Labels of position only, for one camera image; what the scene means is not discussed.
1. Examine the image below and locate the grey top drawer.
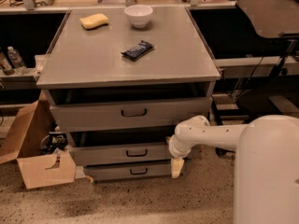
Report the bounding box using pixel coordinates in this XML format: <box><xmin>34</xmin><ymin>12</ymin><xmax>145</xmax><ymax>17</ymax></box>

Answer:
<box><xmin>50</xmin><ymin>97</ymin><xmax>211</xmax><ymax>132</ymax></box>

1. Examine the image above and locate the grey bottom drawer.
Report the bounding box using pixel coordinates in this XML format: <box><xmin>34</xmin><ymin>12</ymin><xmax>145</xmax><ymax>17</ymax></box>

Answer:
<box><xmin>83</xmin><ymin>160</ymin><xmax>171</xmax><ymax>182</ymax></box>

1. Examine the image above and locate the brown labelled bottle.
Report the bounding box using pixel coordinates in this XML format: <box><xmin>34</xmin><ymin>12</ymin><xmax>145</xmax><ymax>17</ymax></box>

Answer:
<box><xmin>0</xmin><ymin>48</ymin><xmax>14</xmax><ymax>76</ymax></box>

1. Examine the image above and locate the grey drawer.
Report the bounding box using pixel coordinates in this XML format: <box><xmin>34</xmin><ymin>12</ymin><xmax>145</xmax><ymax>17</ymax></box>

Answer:
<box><xmin>83</xmin><ymin>160</ymin><xmax>171</xmax><ymax>182</ymax></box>
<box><xmin>68</xmin><ymin>142</ymin><xmax>172</xmax><ymax>166</ymax></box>
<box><xmin>50</xmin><ymin>97</ymin><xmax>211</xmax><ymax>132</ymax></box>

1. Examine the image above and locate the black gadget in box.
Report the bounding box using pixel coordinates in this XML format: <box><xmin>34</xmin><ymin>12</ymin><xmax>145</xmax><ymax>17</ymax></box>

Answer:
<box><xmin>40</xmin><ymin>133</ymin><xmax>68</xmax><ymax>154</ymax></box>

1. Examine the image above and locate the open cardboard box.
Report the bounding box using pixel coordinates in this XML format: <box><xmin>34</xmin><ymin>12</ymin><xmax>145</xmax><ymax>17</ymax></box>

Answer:
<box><xmin>0</xmin><ymin>92</ymin><xmax>76</xmax><ymax>189</ymax></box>

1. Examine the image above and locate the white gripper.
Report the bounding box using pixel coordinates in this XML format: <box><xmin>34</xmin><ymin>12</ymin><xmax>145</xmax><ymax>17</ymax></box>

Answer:
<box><xmin>168</xmin><ymin>135</ymin><xmax>192</xmax><ymax>178</ymax></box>

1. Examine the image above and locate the dark blue snack packet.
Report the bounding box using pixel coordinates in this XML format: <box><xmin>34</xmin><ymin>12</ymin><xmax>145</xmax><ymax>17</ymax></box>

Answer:
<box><xmin>121</xmin><ymin>40</ymin><xmax>154</xmax><ymax>61</ymax></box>

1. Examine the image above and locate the yellow sponge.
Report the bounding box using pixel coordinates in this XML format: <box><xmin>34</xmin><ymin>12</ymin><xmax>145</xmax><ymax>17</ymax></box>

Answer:
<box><xmin>79</xmin><ymin>13</ymin><xmax>108</xmax><ymax>30</ymax></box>

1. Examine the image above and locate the grey drawer cabinet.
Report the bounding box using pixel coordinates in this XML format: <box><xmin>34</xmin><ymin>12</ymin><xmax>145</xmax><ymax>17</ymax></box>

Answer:
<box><xmin>36</xmin><ymin>6</ymin><xmax>221</xmax><ymax>183</ymax></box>

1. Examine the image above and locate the black office chair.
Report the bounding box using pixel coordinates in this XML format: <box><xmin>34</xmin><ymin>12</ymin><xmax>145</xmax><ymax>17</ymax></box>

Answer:
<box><xmin>213</xmin><ymin>0</ymin><xmax>299</xmax><ymax>154</ymax></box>

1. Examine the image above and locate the white bowl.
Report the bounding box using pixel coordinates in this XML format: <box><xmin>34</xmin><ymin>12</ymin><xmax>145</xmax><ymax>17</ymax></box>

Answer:
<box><xmin>124</xmin><ymin>5</ymin><xmax>153</xmax><ymax>28</ymax></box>

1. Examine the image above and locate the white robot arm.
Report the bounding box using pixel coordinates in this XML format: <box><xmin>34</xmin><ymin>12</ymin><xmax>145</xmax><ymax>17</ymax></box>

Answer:
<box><xmin>167</xmin><ymin>115</ymin><xmax>299</xmax><ymax>224</ymax></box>

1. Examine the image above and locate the clear plastic water bottle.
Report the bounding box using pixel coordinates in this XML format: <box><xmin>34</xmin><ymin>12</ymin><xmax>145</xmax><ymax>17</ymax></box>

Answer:
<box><xmin>7</xmin><ymin>46</ymin><xmax>27</xmax><ymax>75</ymax></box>

